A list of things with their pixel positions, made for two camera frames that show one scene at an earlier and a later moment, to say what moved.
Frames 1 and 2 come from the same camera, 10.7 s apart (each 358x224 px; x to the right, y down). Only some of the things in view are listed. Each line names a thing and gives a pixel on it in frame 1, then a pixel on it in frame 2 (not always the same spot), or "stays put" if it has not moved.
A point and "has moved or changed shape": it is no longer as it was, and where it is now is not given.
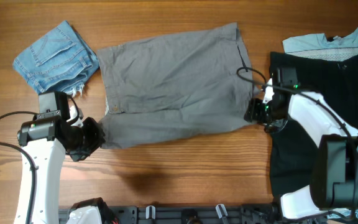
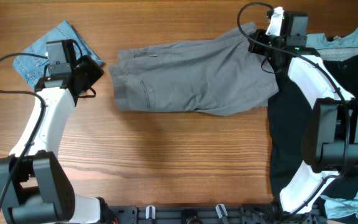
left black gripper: x=98 y=139 -> x=96 y=70
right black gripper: x=254 y=110 -> x=258 y=35
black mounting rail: x=245 y=213 stays put
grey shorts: x=179 y=81 has moved or changed shape
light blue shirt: x=357 y=43 stays put
